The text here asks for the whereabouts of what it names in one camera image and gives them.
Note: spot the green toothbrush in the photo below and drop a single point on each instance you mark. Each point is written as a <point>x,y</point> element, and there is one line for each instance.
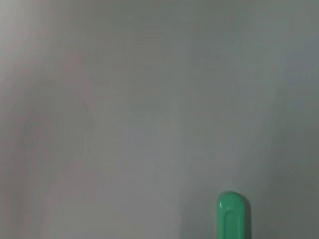
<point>234,216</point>

